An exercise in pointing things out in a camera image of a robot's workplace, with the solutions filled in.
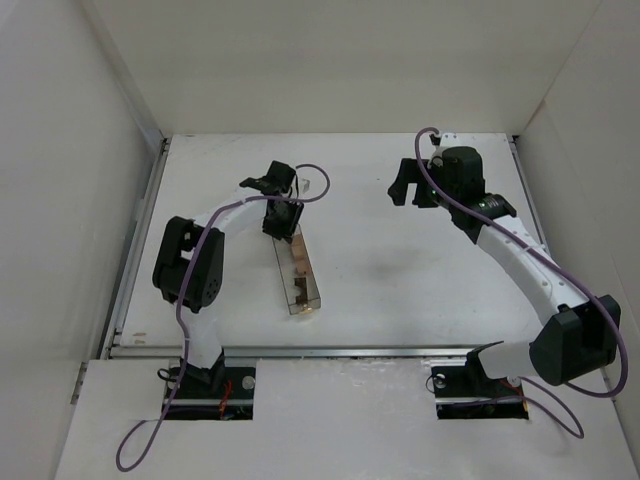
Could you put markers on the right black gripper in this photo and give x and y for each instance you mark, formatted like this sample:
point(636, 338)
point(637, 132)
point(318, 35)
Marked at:
point(409, 176)

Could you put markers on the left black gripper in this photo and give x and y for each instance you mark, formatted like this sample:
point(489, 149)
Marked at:
point(282, 220)

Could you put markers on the clear plastic box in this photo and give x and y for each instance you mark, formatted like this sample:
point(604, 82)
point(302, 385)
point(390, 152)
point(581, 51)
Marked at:
point(286, 264)

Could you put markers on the light wood cube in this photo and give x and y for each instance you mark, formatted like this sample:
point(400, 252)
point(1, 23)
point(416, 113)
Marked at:
point(298, 247)
point(302, 265)

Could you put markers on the dark wood arch block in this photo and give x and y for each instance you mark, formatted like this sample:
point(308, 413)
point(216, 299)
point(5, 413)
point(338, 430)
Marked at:
point(303, 290)

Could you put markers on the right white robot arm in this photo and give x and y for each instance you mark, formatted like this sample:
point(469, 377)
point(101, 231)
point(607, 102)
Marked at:
point(579, 332)

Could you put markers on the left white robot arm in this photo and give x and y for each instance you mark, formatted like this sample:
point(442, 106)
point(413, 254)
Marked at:
point(189, 266)

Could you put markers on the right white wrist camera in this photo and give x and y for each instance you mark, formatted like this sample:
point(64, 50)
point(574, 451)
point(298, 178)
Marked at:
point(443, 141)

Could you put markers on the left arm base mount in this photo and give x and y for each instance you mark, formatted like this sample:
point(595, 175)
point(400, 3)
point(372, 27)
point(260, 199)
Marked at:
point(228, 399)

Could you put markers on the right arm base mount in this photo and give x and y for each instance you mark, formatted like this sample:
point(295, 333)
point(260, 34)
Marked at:
point(460, 396)

